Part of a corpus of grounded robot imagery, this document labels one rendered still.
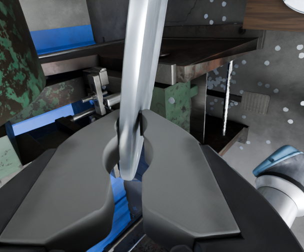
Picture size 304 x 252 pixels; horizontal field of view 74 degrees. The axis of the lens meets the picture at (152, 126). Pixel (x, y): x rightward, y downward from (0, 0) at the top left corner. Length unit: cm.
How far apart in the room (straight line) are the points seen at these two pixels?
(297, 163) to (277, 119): 69
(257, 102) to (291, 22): 40
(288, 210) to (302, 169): 10
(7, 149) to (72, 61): 52
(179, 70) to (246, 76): 65
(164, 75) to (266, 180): 39
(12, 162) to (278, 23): 82
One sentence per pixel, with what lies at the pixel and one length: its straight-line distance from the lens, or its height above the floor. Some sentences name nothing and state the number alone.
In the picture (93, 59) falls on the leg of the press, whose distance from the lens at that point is 98.
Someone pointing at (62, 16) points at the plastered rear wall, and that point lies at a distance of 199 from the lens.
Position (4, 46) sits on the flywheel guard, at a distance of 37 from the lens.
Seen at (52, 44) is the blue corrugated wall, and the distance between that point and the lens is 190.
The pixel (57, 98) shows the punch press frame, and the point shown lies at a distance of 90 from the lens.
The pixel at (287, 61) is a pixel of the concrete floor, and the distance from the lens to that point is 115.
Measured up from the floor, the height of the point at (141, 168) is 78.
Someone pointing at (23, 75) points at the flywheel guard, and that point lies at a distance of 40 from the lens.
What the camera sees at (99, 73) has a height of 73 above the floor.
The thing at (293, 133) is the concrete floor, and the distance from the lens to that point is 126.
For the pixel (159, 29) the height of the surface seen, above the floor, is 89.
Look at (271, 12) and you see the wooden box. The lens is 79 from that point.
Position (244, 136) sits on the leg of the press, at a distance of 132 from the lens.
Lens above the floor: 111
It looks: 38 degrees down
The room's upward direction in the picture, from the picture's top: 121 degrees counter-clockwise
